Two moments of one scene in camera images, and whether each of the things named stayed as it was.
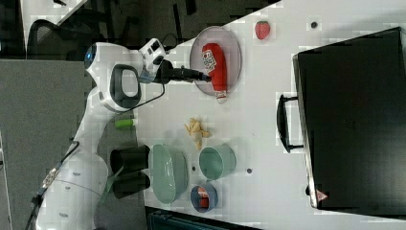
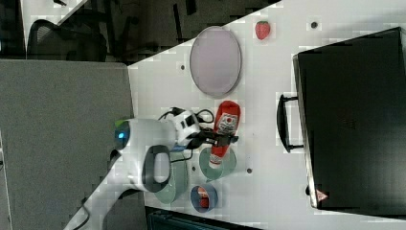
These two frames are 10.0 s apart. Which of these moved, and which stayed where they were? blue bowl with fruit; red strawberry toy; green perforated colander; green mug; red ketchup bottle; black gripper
Moved: red ketchup bottle; black gripper
Stayed: blue bowl with fruit; green perforated colander; green mug; red strawberry toy
